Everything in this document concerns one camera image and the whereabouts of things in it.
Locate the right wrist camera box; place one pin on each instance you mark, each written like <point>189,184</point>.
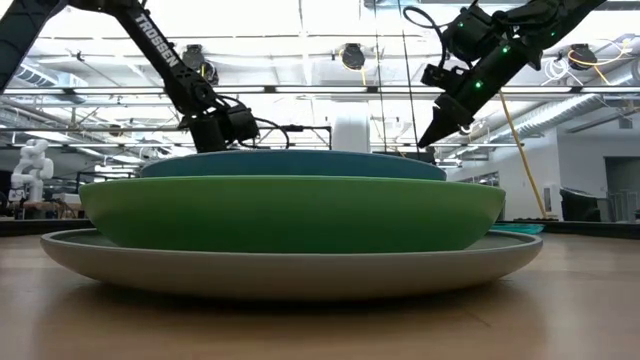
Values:
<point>440,77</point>

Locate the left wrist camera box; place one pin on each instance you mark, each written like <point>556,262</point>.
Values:
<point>242,124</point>

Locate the large grey plate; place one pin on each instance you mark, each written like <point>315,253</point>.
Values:
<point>290,275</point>

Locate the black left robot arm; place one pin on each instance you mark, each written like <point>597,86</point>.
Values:
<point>175,75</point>

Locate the white humanoid robot figure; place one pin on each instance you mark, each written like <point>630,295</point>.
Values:
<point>32,170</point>

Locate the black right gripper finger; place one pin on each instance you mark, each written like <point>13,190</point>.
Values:
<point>445,120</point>

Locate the dark chair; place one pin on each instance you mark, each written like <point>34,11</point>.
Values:
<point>580,207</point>

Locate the teal translucent plastic plate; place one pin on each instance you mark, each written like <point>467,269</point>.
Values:
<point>520,229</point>

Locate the blue plastic plate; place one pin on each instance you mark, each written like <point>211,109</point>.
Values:
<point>290,165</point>

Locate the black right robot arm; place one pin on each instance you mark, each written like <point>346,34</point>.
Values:
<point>550,15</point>

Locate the white column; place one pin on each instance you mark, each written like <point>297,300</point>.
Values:
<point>350,132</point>

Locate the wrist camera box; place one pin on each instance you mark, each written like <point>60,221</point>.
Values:
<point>242,124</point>
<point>440,77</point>

